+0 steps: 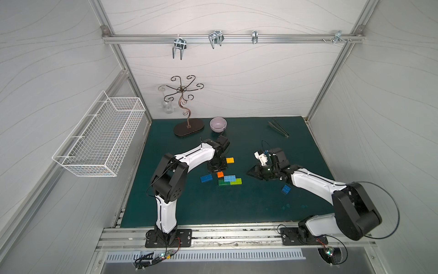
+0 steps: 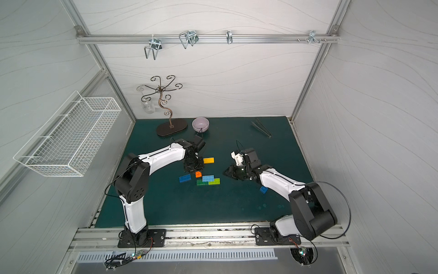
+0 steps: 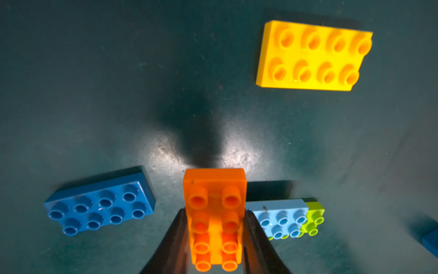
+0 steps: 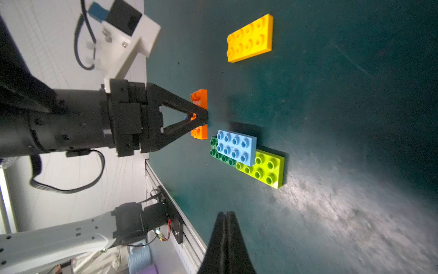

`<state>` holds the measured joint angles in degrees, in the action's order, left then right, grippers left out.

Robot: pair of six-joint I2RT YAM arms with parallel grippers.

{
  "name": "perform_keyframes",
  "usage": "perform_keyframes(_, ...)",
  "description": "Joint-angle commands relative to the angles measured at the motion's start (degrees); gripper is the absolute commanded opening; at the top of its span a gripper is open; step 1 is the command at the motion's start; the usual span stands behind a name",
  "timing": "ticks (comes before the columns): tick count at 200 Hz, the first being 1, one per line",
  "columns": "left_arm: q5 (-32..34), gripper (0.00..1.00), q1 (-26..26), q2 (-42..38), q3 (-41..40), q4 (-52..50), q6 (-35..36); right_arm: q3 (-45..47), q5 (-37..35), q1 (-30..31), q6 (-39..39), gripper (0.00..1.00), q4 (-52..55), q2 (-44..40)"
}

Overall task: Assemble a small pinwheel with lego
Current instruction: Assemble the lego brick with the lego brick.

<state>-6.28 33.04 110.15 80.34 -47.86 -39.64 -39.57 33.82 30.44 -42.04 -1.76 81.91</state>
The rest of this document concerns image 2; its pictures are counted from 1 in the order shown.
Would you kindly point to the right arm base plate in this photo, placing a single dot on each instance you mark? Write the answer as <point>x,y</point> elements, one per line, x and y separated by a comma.
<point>264,237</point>

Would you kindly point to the white wire basket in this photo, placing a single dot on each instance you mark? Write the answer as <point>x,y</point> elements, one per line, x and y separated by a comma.
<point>67,143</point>

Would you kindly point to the black tongs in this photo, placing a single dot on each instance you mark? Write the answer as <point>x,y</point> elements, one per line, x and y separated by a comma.
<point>260,127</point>

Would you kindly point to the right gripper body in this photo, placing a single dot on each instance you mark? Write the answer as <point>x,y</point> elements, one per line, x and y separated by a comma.
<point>238,170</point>

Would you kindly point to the dark blue lego brick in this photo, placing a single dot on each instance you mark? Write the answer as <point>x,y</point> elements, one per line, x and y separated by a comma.
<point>185,178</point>

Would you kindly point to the aluminium crossbar rail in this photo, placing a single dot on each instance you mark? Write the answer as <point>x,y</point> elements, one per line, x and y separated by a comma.
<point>206,39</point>

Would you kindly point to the small glass bottle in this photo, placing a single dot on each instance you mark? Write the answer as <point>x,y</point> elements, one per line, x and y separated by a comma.
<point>147,106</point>

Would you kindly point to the light blue lego brick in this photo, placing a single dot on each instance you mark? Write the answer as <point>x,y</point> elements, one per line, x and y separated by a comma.
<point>208,178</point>

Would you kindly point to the yellow lego brick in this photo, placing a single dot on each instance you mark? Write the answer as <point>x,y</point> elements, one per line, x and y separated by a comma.
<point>208,160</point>

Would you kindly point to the brown metal jewelry stand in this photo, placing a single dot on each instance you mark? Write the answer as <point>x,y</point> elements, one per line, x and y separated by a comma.
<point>172,126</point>

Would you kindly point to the left controller board with cables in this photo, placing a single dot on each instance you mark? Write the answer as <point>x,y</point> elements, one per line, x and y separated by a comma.
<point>121,260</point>

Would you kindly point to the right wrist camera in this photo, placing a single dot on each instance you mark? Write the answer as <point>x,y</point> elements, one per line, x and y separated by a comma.
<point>238,158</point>

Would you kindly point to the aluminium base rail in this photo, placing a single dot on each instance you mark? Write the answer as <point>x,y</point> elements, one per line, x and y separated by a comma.
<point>178,237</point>

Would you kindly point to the dark green lego brick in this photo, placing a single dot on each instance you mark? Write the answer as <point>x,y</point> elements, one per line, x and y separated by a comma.
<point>201,183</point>

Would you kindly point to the lime green lego brick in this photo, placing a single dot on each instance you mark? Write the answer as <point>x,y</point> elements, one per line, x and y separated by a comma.
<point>216,181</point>

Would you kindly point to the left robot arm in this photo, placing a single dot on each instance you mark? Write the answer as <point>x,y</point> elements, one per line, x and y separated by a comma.
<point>131,181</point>

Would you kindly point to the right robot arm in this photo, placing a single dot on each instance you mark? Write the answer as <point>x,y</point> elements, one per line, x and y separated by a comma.
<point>312,214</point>

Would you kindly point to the white vented cable duct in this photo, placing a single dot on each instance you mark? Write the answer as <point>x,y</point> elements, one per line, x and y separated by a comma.
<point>184,255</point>

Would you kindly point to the right round controller board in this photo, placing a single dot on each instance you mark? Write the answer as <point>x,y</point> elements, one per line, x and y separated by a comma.
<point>303,256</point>

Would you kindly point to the pink bowl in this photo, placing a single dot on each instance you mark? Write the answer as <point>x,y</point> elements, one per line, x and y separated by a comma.
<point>200,124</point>

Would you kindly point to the metal hook clamp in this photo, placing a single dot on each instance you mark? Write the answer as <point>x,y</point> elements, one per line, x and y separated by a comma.
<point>229,37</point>
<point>312,38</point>
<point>188,38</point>
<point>152,50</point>

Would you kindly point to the small blue lego brick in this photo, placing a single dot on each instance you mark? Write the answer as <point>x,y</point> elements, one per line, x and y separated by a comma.
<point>264,189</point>

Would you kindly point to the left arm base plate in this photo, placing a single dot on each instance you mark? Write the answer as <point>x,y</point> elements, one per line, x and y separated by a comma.
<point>145,238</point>

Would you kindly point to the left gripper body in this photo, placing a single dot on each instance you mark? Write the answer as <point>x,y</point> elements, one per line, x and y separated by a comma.
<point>193,162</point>

